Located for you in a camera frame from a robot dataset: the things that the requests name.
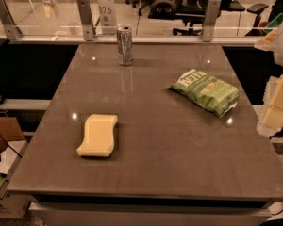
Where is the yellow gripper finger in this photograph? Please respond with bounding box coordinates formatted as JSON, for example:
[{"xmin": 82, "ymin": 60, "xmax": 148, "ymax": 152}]
[
  {"xmin": 254, "ymin": 29, "xmax": 277, "ymax": 51},
  {"xmin": 257, "ymin": 74, "xmax": 283, "ymax": 137}
]

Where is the green jalapeno chip bag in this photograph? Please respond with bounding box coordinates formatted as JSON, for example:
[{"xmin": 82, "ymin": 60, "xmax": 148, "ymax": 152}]
[{"xmin": 170, "ymin": 69, "xmax": 240, "ymax": 118}]

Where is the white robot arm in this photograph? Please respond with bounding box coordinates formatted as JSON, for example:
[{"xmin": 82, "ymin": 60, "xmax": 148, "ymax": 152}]
[{"xmin": 254, "ymin": 22, "xmax": 283, "ymax": 137}]

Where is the silver redbull can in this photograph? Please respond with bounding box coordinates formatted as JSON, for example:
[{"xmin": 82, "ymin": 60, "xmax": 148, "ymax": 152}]
[{"xmin": 117, "ymin": 24, "xmax": 133, "ymax": 66}]

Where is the black office chair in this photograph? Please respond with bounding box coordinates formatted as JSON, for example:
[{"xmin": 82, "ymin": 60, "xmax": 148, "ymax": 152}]
[{"xmin": 148, "ymin": 0, "xmax": 245, "ymax": 36}]

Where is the yellow sponge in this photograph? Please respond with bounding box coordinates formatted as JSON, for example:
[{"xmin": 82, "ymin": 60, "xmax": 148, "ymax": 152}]
[{"xmin": 76, "ymin": 114, "xmax": 118, "ymax": 157}]

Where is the brown cardboard box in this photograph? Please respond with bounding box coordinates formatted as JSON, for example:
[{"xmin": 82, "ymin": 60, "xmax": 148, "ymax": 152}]
[{"xmin": 0, "ymin": 117, "xmax": 25, "ymax": 152}]

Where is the white cardboard box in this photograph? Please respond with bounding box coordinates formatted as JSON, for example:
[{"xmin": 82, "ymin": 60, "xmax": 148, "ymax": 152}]
[{"xmin": 0, "ymin": 140, "xmax": 30, "ymax": 218}]

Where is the right metal glass bracket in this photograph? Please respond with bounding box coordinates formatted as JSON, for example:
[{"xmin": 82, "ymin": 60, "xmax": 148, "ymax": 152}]
[{"xmin": 202, "ymin": 0, "xmax": 221, "ymax": 42}]

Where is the metal glass bracket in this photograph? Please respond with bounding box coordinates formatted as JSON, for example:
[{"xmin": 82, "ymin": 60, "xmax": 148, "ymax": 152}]
[
  {"xmin": 76, "ymin": 0, "xmax": 94, "ymax": 41},
  {"xmin": 0, "ymin": 0, "xmax": 23, "ymax": 40},
  {"xmin": 202, "ymin": 0, "xmax": 221, "ymax": 42}
]

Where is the white numbered sign post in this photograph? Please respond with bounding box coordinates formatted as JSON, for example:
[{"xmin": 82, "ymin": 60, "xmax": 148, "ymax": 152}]
[{"xmin": 97, "ymin": 0, "xmax": 117, "ymax": 35}]

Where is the middle metal glass bracket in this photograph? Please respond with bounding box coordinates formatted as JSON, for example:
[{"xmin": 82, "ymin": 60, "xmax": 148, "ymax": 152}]
[{"xmin": 76, "ymin": 0, "xmax": 94, "ymax": 41}]

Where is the left metal glass bracket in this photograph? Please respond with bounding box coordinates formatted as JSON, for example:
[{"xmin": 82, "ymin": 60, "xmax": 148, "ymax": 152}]
[{"xmin": 0, "ymin": 0, "xmax": 23, "ymax": 40}]

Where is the black cable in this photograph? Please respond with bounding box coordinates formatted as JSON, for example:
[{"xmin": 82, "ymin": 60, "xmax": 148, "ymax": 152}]
[{"xmin": 0, "ymin": 118, "xmax": 23, "ymax": 159}]

